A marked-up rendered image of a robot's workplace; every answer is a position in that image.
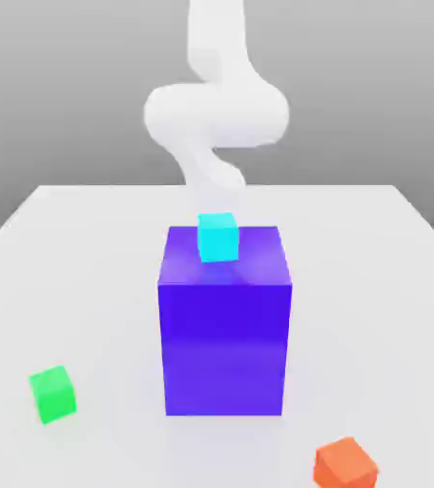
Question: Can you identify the small green cube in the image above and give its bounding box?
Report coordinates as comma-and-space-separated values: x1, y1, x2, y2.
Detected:
28, 364, 77, 426

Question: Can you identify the large purple box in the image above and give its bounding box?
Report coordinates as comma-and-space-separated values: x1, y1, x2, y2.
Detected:
156, 225, 293, 417

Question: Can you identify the small orange cube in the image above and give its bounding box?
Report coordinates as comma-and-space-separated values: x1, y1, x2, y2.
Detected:
312, 436, 381, 488

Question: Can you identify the small cyan cube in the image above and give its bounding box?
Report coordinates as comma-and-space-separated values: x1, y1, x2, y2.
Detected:
196, 212, 240, 264

